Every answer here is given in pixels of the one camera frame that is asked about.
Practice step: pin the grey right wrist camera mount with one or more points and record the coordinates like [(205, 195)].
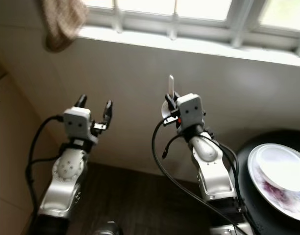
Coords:
[(190, 110)]

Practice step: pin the white window frame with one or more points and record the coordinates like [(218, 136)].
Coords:
[(238, 19)]

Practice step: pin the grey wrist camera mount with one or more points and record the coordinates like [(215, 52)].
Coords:
[(76, 125), (190, 110)]

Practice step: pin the black round table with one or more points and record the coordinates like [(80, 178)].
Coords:
[(282, 137)]

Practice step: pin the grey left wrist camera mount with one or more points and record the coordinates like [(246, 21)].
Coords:
[(76, 125)]

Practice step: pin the white plate purple floral print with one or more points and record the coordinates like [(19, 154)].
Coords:
[(275, 193)]

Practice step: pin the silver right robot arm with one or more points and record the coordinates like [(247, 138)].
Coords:
[(211, 171)]

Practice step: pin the brown checked towel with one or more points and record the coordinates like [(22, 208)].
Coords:
[(62, 24)]

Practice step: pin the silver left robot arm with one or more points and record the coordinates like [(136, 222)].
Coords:
[(66, 171)]

